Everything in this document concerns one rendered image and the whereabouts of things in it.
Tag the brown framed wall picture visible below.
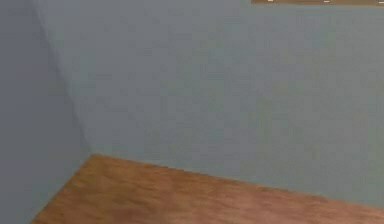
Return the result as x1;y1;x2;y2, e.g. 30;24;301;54
250;0;384;7

